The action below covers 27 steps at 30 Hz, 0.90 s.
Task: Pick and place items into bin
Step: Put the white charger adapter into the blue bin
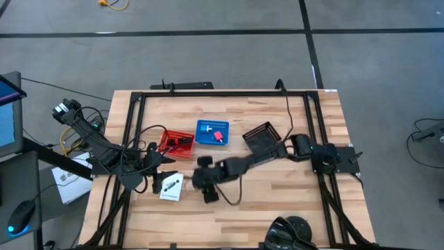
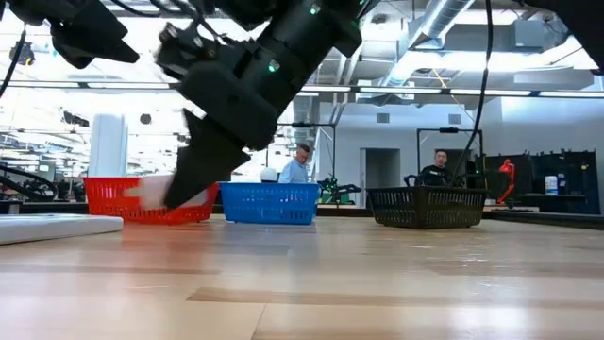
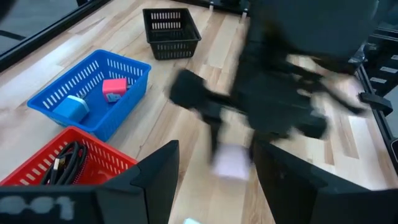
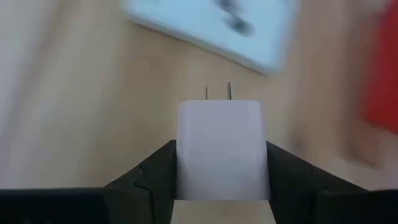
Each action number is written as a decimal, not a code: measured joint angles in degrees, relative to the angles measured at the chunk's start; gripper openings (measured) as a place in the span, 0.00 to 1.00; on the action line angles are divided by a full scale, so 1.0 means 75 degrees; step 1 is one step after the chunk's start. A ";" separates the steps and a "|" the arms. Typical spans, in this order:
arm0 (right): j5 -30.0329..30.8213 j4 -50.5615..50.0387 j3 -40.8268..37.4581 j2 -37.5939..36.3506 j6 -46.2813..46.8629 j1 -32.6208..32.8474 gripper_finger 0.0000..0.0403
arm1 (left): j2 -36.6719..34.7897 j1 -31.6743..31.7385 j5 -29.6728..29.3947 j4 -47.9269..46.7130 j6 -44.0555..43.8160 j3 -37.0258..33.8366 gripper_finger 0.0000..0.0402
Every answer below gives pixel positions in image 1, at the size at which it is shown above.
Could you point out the black aluminium table frame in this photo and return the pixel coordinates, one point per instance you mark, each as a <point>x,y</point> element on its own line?
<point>225,93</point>

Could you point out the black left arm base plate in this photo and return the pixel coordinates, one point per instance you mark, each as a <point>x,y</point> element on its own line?
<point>100,168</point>

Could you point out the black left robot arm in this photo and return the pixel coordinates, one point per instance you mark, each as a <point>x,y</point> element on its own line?
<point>86,133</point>

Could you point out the white cardboard box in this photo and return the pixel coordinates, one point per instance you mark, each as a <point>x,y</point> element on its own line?
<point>71,187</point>

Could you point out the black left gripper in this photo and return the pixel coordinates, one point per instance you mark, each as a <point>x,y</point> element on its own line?
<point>154,163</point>

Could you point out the black bar device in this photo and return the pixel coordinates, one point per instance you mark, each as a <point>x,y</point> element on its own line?
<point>187,85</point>

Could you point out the pink charger block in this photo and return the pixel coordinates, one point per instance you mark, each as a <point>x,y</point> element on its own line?
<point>218,136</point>

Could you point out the black table-level camera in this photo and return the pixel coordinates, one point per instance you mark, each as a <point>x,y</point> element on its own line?
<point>288,232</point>

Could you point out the black computer mouse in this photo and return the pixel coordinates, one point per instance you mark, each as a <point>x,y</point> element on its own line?
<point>21,217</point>

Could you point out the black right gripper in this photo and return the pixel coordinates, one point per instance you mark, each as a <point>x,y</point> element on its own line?
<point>208,177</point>

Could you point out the dark grey desk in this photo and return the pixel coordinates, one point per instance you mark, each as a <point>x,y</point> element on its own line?
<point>14,180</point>

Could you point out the white card with pen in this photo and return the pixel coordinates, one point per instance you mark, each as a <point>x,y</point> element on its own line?
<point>175,194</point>

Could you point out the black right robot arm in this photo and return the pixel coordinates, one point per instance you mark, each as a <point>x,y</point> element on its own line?
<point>256,158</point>

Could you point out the computer monitor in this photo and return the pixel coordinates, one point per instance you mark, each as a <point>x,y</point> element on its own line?
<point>8,121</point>

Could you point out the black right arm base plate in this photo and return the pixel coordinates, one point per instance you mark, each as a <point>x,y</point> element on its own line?
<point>347,163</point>

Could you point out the black power strip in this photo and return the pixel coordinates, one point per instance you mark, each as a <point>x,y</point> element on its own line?
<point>98,125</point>

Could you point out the red plastic basket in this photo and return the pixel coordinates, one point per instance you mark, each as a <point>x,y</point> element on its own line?
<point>184,150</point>

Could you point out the blue plastic basket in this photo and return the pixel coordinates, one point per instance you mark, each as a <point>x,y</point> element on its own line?
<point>211,139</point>

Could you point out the black plastic basket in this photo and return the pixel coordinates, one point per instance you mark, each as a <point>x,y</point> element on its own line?
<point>260,139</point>

